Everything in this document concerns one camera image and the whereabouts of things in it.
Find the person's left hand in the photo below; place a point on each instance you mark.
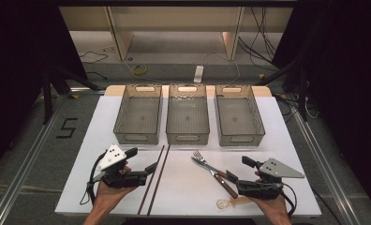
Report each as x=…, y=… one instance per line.
x=107, y=195

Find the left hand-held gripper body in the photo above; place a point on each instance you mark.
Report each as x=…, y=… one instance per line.
x=111, y=156

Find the black metal stand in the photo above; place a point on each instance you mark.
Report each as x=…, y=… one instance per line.
x=47, y=93
x=302, y=93

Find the translucent grey plastic bin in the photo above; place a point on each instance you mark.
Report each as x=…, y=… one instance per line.
x=187, y=115
x=138, y=115
x=238, y=117

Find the wooden spoon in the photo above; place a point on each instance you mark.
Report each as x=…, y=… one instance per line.
x=223, y=204

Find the person's right hand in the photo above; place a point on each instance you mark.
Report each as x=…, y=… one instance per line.
x=275, y=206

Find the beige wooden shelf unit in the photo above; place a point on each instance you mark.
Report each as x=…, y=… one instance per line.
x=174, y=18

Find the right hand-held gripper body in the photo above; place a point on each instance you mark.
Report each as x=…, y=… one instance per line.
x=274, y=168

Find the dark brown chopstick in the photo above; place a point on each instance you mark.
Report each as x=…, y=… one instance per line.
x=159, y=178
x=152, y=178

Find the silver metal floor rail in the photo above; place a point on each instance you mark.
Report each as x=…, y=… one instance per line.
x=324, y=168
x=24, y=168

